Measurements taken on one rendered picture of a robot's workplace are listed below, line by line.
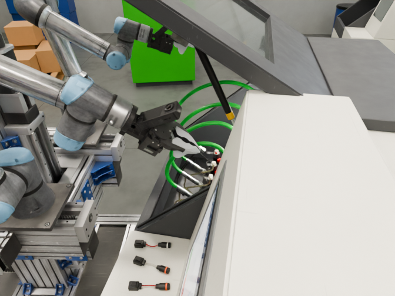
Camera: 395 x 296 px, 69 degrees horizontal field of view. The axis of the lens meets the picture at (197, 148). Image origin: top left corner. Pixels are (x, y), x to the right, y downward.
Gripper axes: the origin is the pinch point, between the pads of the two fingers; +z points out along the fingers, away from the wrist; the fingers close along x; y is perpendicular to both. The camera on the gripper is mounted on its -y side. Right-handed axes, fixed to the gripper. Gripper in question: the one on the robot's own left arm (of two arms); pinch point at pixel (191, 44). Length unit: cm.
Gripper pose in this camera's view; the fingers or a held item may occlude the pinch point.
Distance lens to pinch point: 144.7
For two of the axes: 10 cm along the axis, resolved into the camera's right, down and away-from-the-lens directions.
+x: 1.0, 4.0, -9.1
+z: 9.5, 2.4, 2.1
